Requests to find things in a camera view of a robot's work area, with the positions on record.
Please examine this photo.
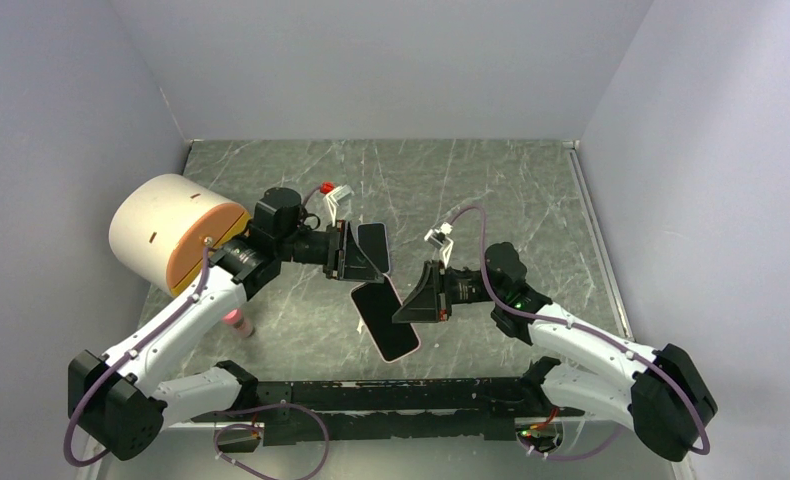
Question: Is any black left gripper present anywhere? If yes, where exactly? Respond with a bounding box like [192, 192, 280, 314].
[276, 219, 384, 283]

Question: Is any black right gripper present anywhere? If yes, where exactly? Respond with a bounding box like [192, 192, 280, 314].
[392, 260, 503, 323]

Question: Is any lavender phone case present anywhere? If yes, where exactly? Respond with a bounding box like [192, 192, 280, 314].
[356, 221, 394, 277]

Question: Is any blue smartphone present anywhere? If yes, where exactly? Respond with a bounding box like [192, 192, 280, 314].
[357, 223, 391, 274]

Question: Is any pink phone case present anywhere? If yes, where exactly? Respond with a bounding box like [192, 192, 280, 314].
[349, 276, 423, 364]

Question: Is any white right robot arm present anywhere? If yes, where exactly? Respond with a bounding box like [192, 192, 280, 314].
[393, 242, 718, 462]

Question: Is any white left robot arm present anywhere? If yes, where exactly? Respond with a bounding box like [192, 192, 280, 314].
[66, 174, 384, 460]

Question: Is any pink capped small bottle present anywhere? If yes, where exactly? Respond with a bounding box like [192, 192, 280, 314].
[222, 309, 254, 338]

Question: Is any beige and orange cylinder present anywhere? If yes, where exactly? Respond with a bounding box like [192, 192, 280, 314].
[108, 174, 251, 297]

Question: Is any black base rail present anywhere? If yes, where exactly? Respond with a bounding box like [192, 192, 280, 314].
[193, 377, 582, 446]

